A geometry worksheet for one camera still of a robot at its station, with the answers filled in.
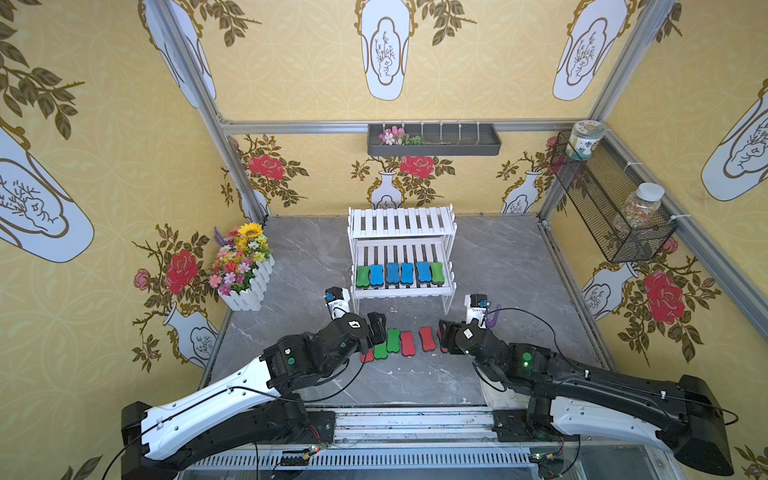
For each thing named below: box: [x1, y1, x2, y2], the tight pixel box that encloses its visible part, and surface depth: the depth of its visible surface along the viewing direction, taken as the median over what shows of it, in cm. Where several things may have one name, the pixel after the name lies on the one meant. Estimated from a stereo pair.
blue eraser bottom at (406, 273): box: [400, 263, 415, 284], surface depth 90 cm
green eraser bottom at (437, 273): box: [430, 262, 445, 284], surface depth 88 cm
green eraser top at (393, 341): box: [386, 328, 401, 352], surface depth 89 cm
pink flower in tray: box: [378, 125, 428, 146], surface depth 89 cm
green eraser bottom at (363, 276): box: [356, 265, 371, 288], surface depth 87 cm
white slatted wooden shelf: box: [347, 204, 458, 315], surface depth 87 cm
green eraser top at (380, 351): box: [374, 341, 388, 360], surface depth 86 cm
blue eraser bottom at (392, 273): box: [385, 263, 400, 284], surface depth 90 cm
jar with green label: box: [566, 120, 606, 160], surface depth 87 cm
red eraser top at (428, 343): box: [419, 326, 436, 352], surface depth 91 cm
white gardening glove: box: [480, 378, 531, 409], surface depth 79 cm
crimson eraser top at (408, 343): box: [400, 331, 416, 357], surface depth 88 cm
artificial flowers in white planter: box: [208, 222, 275, 311], surface depth 92 cm
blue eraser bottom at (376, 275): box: [369, 264, 384, 286], surface depth 89 cm
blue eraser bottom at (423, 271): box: [415, 261, 433, 283], surface depth 89 cm
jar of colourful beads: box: [624, 182, 665, 230], surface depth 66 cm
